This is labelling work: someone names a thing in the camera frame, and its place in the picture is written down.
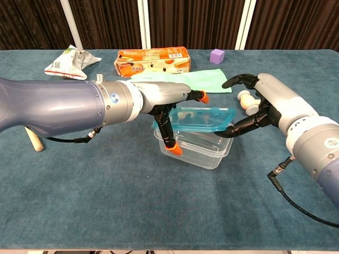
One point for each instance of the purple foam cube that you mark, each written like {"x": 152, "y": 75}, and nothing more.
{"x": 217, "y": 56}

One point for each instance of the small wooden mallet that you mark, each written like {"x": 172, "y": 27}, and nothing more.
{"x": 247, "y": 100}

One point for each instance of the teal container lid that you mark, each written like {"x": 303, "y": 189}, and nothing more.
{"x": 206, "y": 121}

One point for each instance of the wooden stick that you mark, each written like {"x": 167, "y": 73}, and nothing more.
{"x": 35, "y": 141}

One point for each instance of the crumpled white snack bag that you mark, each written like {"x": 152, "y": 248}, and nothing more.
{"x": 69, "y": 64}

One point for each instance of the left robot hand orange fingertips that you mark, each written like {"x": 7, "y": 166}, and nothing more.
{"x": 161, "y": 92}

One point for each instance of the orange biscuit carton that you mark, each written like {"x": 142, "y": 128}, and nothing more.
{"x": 151, "y": 62}

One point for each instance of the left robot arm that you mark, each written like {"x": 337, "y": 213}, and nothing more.
{"x": 58, "y": 105}

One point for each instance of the green rubber glove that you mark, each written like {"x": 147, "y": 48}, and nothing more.
{"x": 201, "y": 79}

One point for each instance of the teal table cloth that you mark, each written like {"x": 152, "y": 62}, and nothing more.
{"x": 132, "y": 198}

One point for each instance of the white partition frame post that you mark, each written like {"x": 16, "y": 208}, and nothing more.
{"x": 71, "y": 23}
{"x": 144, "y": 23}
{"x": 245, "y": 23}

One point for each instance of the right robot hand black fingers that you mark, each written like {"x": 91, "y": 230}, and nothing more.
{"x": 283, "y": 103}

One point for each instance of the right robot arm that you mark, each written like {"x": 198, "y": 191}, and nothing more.
{"x": 317, "y": 148}

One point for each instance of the dark ribbed partition panel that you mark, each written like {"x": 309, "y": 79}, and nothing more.
{"x": 106, "y": 23}
{"x": 291, "y": 23}
{"x": 193, "y": 23}
{"x": 31, "y": 23}

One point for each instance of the clear plastic container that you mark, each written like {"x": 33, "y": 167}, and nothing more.
{"x": 201, "y": 156}

